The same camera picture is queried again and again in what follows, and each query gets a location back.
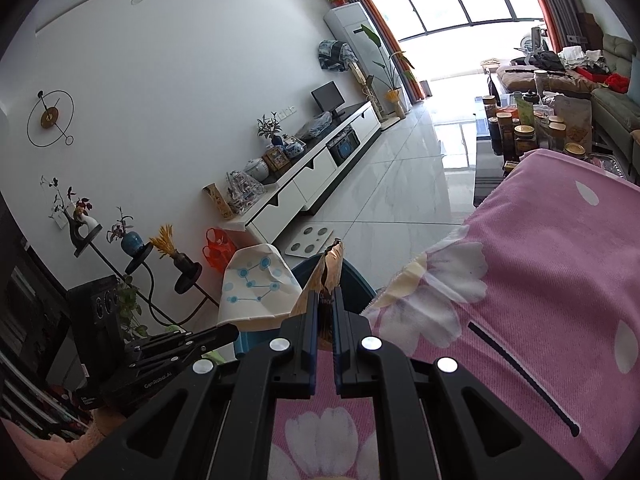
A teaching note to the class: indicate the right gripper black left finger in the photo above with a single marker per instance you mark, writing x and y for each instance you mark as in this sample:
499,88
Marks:
216,424

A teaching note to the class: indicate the black monitor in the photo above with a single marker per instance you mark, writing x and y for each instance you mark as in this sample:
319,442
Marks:
328,98

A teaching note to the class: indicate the left hand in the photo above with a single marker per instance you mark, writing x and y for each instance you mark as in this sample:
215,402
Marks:
104,422

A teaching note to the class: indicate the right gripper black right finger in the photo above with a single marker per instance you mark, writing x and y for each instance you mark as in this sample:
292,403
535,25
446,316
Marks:
434,420

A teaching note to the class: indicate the white standing air conditioner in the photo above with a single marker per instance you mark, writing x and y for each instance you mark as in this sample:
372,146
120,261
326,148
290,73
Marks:
344,22

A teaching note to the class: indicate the pink sleeve left forearm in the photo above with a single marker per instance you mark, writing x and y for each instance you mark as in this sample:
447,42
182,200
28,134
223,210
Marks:
49,459

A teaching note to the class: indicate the dark green sectional sofa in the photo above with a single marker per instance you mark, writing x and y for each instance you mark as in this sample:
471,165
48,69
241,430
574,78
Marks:
616,113

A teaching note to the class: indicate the black plant stand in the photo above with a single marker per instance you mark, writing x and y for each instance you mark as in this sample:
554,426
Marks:
84,231

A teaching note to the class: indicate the white paper cup blue dots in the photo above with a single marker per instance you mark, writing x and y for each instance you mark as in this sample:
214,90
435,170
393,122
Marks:
259,290

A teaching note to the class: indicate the pink floral blanket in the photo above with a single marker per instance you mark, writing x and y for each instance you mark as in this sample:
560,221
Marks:
537,295

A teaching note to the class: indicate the left orange grey curtain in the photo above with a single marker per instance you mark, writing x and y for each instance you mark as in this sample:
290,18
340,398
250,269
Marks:
408,81

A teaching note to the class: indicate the gold foil snack wrapper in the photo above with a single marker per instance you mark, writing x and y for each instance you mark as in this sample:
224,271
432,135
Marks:
325,277

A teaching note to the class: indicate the round wall clock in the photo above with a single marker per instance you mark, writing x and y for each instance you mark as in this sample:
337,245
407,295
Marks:
50,118

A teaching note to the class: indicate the tall potted plant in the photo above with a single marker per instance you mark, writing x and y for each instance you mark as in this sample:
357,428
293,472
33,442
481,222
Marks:
391,79

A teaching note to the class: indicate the teal trash bin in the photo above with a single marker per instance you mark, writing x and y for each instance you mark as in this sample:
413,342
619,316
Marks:
357,294

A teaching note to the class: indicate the white tv cabinet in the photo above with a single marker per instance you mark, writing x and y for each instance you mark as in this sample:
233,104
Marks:
309,181

